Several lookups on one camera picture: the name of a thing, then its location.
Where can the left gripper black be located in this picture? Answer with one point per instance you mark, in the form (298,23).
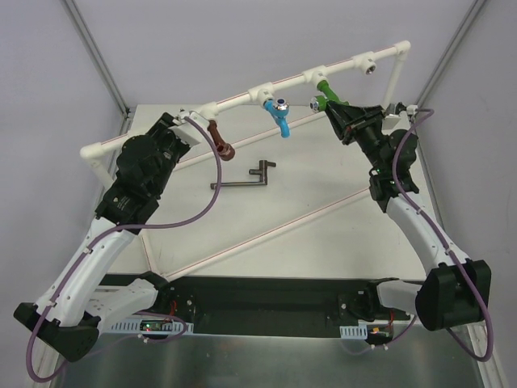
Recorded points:
(168,132)

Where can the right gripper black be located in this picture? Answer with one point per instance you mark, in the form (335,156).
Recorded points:
(359,122)

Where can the green plastic water faucet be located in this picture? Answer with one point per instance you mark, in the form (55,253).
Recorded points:
(319,102)

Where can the white PVC pipe frame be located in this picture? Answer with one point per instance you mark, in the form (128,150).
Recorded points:
(365,62)

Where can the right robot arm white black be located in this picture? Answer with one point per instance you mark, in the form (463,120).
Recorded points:
(457,288)

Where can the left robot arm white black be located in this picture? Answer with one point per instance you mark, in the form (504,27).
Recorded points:
(66,317)

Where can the brown plastic water faucet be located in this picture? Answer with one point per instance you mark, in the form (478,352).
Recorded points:
(225,150)

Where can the blue plastic water faucet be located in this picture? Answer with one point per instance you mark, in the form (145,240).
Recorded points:
(279,109)

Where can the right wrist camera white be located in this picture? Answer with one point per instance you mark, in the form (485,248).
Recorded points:
(399,116)

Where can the aluminium enclosure frame post left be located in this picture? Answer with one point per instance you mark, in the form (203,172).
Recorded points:
(97,59)

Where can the aluminium enclosure frame post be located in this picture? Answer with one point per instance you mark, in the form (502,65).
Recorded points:
(454,44)
(97,59)

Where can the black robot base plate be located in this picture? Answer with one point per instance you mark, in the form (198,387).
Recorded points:
(281,307)

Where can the aluminium enclosure frame post right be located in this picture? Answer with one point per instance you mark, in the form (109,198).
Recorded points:
(454,44)

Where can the left white cable duct board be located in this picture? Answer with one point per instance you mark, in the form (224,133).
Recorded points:
(149,326)

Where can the white cable duct board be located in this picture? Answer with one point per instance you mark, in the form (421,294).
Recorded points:
(149,326)
(365,331)

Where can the right white cable duct board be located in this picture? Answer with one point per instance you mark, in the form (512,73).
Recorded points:
(365,331)

